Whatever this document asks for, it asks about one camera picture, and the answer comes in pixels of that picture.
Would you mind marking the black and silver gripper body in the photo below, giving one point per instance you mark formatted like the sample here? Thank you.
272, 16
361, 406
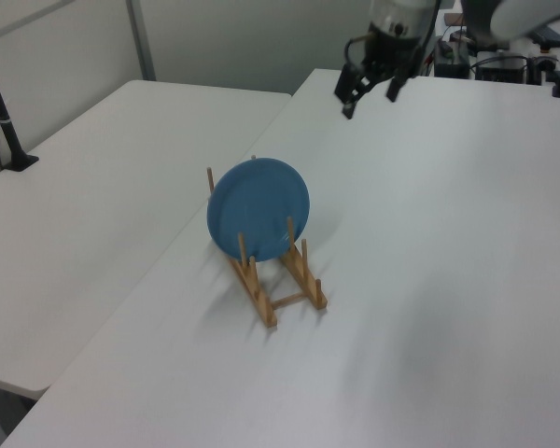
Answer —
394, 28

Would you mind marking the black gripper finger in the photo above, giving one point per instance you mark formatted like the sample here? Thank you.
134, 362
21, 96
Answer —
394, 88
347, 86

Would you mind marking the blue round plate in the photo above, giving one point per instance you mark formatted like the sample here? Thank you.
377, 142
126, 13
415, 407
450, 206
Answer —
256, 205

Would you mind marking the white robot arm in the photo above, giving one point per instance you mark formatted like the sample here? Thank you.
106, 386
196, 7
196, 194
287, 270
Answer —
508, 18

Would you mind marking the wooden plate rack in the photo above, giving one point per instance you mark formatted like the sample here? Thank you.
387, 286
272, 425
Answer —
263, 308

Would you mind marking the black electronics box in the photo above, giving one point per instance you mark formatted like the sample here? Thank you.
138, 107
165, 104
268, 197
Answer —
450, 63

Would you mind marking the grey controller device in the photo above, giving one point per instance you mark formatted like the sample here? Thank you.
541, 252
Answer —
501, 70

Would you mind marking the white side table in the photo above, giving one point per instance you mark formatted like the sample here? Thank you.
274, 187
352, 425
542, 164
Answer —
98, 186

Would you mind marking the black pole with clamp base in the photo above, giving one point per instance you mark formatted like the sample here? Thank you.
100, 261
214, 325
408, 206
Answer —
4, 126

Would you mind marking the grey partition post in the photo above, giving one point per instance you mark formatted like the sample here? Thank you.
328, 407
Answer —
140, 37

